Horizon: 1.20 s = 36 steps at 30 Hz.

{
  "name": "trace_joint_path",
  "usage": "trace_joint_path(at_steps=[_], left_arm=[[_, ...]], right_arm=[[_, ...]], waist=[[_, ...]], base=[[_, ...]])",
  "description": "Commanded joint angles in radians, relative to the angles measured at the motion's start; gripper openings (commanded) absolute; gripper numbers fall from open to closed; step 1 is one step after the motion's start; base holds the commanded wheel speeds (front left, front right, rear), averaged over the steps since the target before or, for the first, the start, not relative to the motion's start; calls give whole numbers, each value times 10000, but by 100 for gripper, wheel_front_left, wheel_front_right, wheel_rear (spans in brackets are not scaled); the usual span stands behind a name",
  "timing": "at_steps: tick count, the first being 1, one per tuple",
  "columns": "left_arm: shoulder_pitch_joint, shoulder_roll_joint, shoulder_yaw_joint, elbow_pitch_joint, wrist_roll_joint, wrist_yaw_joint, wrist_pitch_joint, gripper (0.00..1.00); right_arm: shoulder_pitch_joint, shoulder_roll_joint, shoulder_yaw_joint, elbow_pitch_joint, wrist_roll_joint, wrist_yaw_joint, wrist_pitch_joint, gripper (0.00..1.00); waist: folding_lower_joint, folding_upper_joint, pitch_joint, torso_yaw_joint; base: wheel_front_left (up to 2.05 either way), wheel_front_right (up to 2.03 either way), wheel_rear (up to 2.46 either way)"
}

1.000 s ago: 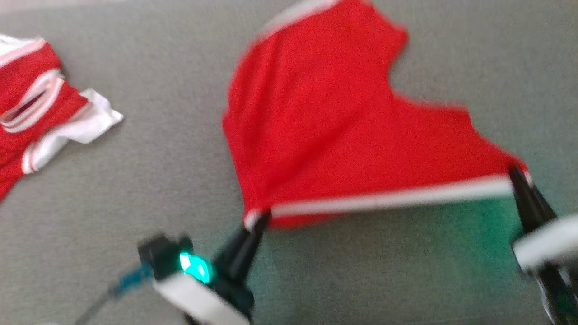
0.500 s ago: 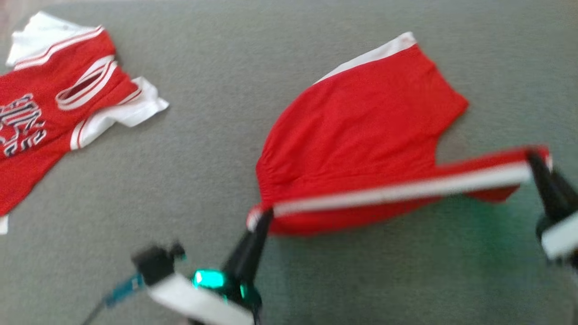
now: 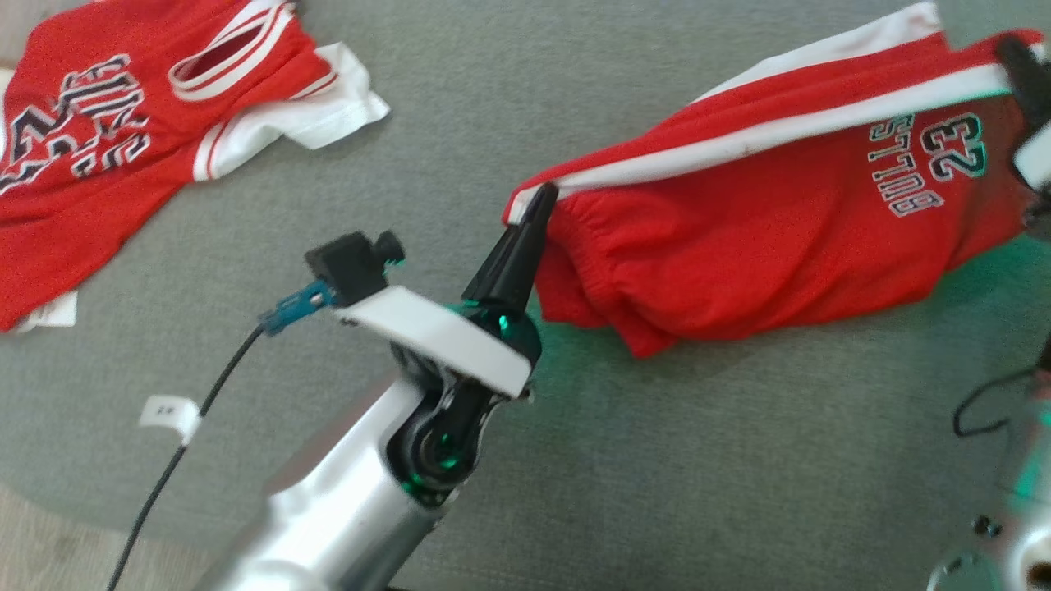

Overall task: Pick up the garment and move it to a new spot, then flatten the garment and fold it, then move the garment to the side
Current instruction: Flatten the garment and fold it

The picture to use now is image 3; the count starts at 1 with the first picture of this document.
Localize grey fabric sofa seat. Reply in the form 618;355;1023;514
0;0;1051;591

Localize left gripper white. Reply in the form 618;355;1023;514
337;182;560;502

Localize black cable blue connector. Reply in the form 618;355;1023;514
105;280;336;591
953;365;1045;438

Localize white cable label tag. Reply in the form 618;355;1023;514
139;395;203;446

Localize right black cable blue connector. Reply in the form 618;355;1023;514
953;365;1045;438

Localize red Bulls jersey white sleeves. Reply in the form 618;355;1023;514
0;0;392;334

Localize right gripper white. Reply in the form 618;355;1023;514
996;34;1051;241

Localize red shorts white stripe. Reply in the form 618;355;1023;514
503;2;1049;360

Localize left black cable blue connector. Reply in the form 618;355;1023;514
105;280;336;591

